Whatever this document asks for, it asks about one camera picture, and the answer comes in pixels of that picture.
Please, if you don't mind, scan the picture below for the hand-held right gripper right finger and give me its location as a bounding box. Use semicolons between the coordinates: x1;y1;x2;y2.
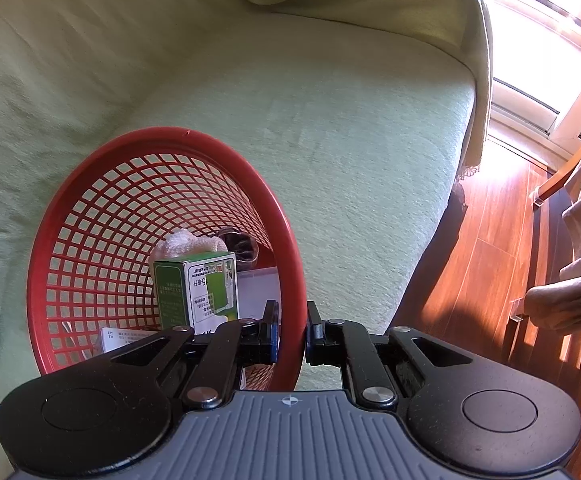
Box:
305;301;486;407

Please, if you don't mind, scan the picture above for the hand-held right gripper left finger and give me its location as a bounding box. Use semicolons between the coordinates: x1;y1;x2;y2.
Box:
95;300;280;408

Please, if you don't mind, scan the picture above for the pink box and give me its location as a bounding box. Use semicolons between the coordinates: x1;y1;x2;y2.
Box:
238;266;282;321

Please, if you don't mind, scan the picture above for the red plastic mesh basket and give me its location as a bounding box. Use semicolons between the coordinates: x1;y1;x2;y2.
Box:
26;127;305;393

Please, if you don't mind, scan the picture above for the green and white box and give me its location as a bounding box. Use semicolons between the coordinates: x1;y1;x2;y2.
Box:
151;251;241;336

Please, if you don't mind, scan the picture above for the white sock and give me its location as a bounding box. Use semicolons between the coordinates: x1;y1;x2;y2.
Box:
158;228;226;263

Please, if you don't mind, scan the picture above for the long white medicine box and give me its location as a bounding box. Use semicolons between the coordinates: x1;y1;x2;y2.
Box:
100;326;158;358

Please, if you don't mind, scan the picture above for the wooden chair frame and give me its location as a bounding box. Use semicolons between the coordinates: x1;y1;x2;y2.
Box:
533;132;581;206

